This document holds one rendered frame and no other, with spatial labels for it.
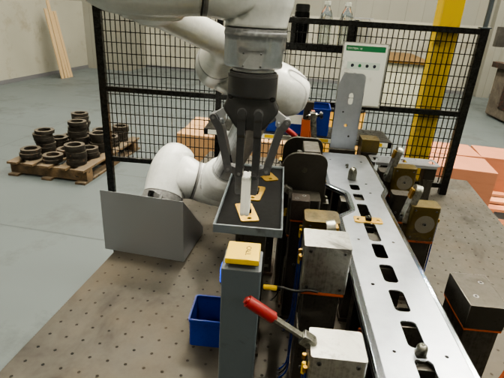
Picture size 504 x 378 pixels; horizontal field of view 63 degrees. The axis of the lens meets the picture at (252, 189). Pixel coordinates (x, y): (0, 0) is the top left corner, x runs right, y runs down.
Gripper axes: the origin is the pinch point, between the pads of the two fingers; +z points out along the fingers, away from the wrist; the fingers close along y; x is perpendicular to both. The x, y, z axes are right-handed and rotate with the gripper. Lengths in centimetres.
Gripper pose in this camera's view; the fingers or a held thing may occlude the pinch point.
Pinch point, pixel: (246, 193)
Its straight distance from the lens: 68.9
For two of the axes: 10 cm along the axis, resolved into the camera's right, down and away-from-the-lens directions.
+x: 0.8, -3.9, 9.2
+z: -0.6, 9.2, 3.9
